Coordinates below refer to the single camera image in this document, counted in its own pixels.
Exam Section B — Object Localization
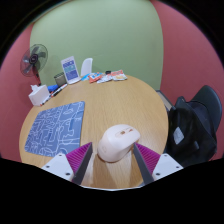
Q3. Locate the red-capped whiteboard marker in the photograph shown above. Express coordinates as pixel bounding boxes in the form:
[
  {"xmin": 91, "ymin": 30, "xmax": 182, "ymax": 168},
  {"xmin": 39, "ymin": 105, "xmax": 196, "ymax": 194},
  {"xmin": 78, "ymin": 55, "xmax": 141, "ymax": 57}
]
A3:
[{"xmin": 53, "ymin": 83, "xmax": 69, "ymax": 96}]

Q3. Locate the white and orange snack packet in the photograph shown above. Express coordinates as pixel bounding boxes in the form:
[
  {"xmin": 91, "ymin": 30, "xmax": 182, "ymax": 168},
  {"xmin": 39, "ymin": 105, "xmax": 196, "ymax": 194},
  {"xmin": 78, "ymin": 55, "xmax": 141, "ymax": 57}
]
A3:
[{"xmin": 110, "ymin": 69, "xmax": 128, "ymax": 82}]

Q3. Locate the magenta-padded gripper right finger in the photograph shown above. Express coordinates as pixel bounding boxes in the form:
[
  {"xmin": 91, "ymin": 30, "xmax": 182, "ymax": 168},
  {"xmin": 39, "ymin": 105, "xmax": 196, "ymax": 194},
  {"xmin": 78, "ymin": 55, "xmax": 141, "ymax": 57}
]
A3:
[{"xmin": 132, "ymin": 142, "xmax": 185, "ymax": 186}]

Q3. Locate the black whiteboard marker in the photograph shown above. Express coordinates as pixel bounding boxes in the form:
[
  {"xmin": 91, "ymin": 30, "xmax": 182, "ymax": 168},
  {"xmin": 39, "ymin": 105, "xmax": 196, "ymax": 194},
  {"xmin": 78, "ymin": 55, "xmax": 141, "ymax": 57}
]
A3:
[{"xmin": 49, "ymin": 87, "xmax": 64, "ymax": 98}]

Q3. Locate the white tissue box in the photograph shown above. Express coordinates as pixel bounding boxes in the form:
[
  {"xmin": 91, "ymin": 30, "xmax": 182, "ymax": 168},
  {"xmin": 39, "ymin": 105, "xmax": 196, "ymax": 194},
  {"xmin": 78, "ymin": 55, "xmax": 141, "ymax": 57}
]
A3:
[{"xmin": 28, "ymin": 84, "xmax": 50, "ymax": 107}]

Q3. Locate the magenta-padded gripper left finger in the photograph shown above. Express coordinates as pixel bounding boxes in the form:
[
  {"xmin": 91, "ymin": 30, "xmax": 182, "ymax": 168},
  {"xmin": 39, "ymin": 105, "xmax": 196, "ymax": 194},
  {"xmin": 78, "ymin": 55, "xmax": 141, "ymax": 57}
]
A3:
[{"xmin": 41, "ymin": 141, "xmax": 94, "ymax": 186}]

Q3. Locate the black standing fan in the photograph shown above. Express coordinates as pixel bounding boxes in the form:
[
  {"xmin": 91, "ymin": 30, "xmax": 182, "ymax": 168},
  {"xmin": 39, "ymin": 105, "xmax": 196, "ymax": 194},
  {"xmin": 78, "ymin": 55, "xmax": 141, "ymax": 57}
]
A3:
[{"xmin": 19, "ymin": 43, "xmax": 49, "ymax": 86}]

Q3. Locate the cream white computer mouse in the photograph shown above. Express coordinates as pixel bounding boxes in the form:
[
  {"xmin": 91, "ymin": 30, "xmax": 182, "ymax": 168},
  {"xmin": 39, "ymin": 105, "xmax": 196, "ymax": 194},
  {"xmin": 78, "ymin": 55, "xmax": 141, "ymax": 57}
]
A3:
[{"xmin": 97, "ymin": 123, "xmax": 142, "ymax": 163}]

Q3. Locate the blue line-print mouse pad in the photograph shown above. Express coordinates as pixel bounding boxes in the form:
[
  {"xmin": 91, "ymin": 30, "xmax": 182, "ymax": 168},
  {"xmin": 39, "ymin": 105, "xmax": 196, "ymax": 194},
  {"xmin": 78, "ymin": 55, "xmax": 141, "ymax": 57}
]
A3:
[{"xmin": 23, "ymin": 100, "xmax": 86, "ymax": 158}]

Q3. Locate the blue whiteboard eraser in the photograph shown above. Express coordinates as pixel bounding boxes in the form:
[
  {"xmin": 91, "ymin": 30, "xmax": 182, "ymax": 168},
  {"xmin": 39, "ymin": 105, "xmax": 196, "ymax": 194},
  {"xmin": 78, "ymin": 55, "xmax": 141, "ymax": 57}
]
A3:
[{"xmin": 47, "ymin": 84, "xmax": 60, "ymax": 93}]

